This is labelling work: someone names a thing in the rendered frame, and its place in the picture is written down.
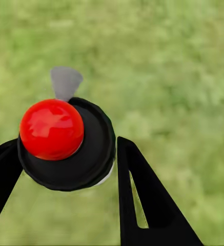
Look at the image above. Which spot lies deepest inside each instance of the pesticide atomizer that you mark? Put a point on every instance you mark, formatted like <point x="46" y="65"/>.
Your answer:
<point x="67" y="143"/>

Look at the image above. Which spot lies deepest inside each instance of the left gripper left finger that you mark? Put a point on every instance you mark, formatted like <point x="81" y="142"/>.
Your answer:
<point x="10" y="170"/>

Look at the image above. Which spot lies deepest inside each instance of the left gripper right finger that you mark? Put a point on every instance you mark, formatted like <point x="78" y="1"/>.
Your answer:
<point x="167" y="225"/>

